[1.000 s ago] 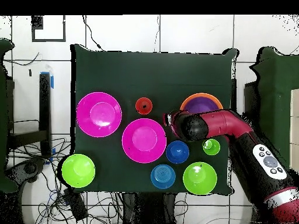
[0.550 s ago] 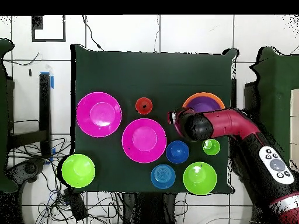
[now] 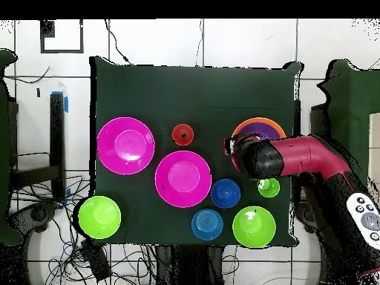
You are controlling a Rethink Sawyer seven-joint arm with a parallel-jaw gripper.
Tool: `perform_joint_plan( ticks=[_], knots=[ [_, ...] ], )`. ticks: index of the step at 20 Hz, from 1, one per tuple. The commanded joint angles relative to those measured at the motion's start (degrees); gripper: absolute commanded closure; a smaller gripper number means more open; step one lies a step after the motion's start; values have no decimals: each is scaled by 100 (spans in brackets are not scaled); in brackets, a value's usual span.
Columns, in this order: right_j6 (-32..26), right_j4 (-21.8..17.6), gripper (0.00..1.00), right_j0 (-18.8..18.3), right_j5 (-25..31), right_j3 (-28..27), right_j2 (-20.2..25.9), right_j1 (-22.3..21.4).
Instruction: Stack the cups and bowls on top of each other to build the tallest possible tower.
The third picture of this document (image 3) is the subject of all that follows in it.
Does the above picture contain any purple plastic bowl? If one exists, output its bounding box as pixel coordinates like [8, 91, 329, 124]
[237, 121, 283, 140]

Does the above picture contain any orange plastic bowl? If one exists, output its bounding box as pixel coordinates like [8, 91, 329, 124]
[231, 117, 287, 140]

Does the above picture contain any dark blue plastic bowl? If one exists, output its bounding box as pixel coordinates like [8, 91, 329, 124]
[210, 178, 241, 209]

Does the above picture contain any red plastic cup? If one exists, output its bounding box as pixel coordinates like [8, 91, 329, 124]
[171, 123, 195, 147]

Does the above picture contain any pink plastic bowl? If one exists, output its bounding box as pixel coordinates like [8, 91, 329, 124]
[154, 150, 213, 208]
[96, 117, 156, 176]

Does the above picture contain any green plastic cup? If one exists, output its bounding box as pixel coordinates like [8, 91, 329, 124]
[257, 177, 281, 199]

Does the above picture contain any dark green tablecloth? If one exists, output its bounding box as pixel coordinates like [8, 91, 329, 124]
[89, 56, 304, 249]

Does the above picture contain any light blue plastic bowl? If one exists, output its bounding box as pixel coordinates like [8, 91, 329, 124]
[191, 208, 224, 241]

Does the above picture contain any green plastic bowl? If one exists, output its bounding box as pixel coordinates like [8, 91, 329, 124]
[78, 194, 122, 240]
[232, 205, 277, 249]

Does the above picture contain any green clothed side table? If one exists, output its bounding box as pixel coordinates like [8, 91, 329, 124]
[0, 48, 24, 246]
[316, 59, 380, 253]

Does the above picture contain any white box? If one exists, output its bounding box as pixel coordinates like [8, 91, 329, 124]
[368, 111, 380, 197]

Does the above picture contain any black metal stand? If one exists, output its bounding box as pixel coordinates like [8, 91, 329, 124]
[10, 91, 70, 201]

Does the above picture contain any black power adapter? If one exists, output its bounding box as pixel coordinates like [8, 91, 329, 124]
[80, 239, 113, 282]

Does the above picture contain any thin black floor cable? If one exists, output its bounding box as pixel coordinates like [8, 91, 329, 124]
[103, 19, 132, 65]

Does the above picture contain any black square frame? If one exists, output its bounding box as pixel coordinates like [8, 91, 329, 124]
[39, 19, 85, 54]

